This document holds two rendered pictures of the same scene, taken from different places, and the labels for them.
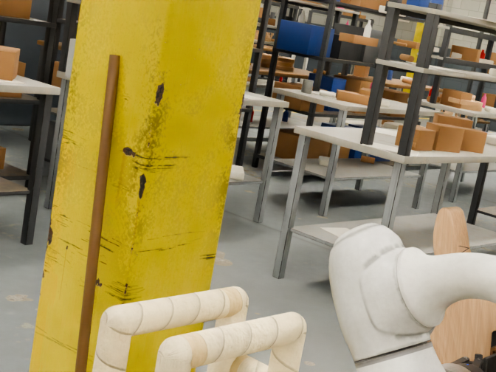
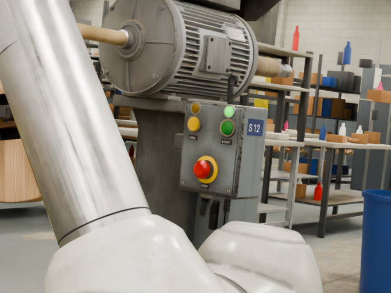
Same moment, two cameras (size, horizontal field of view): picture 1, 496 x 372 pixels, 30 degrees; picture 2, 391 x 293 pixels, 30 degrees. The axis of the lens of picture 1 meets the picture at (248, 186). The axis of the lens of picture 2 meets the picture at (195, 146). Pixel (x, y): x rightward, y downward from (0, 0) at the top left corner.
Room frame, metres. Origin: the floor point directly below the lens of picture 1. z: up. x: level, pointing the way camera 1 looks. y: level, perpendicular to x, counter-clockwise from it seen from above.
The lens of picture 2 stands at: (-0.21, -0.82, 1.11)
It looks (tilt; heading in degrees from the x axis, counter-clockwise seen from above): 3 degrees down; 359
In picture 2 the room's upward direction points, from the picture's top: 6 degrees clockwise
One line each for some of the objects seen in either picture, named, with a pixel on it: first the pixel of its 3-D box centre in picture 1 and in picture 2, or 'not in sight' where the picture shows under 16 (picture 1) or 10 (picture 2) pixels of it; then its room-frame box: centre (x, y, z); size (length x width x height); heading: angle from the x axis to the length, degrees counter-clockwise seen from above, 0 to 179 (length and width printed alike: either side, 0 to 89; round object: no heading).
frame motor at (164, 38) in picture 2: not in sight; (182, 51); (1.69, -0.81, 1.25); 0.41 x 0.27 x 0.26; 141
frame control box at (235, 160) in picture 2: not in sight; (228, 160); (1.48, -0.94, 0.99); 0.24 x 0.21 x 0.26; 141
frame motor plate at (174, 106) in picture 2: not in sight; (191, 106); (1.75, -0.84, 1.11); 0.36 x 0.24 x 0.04; 141
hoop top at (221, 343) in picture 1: (238, 339); not in sight; (0.85, -0.02, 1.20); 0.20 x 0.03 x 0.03; 140
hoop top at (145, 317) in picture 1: (179, 311); not in sight; (0.91, 0.05, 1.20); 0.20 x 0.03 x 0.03; 140
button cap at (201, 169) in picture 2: not in sight; (204, 169); (1.36, -0.88, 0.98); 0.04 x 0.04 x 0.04; 51
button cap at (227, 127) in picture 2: not in sight; (228, 128); (1.34, -0.92, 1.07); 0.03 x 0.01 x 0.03; 51
